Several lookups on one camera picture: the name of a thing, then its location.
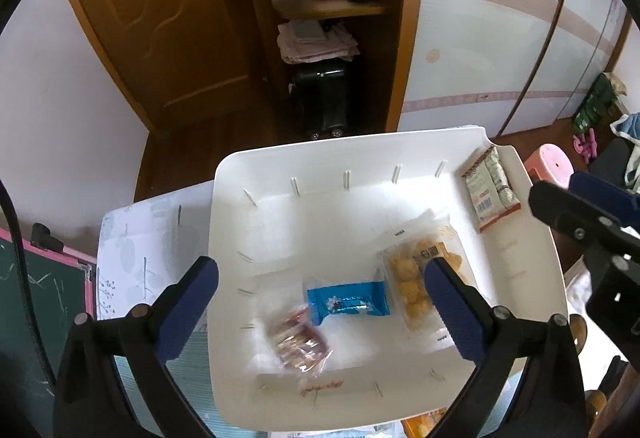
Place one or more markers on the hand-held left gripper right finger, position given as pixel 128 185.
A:
pixel 452 313

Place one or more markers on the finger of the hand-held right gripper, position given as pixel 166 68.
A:
pixel 605 200
pixel 560 210

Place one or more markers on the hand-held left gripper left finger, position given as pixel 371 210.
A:
pixel 187 308

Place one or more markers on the orange puffs packet dark label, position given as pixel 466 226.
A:
pixel 407 278

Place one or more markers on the white brown snack packet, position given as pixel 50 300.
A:
pixel 487 190

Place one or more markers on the blue snack packet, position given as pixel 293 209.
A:
pixel 345 300

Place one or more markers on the red snack packet clear wrap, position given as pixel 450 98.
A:
pixel 297 340

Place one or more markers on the orange white snack packet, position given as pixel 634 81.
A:
pixel 417 425

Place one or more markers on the white plastic bin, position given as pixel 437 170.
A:
pixel 325 228

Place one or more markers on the pink plastic stool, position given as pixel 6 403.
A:
pixel 552 163

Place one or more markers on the pink toy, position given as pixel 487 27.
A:
pixel 585 146

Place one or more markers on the blue white cloth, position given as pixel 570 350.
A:
pixel 631 126

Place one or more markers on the leaf print tablecloth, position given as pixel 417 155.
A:
pixel 140 243

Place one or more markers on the green bag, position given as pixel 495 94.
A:
pixel 595 106

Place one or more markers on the brown wooden furniture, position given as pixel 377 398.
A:
pixel 595 405

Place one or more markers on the black clip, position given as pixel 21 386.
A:
pixel 46 237

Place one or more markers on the round beige sticker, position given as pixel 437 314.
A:
pixel 433 56

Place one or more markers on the pale sliding wardrobe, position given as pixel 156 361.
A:
pixel 475 18

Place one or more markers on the black suitcase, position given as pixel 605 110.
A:
pixel 320 93

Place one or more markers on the brown wooden door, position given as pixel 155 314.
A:
pixel 150 18

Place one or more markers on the wooden shelf unit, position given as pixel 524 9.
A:
pixel 330 8

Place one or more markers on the green chalkboard pink frame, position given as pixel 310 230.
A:
pixel 35 298

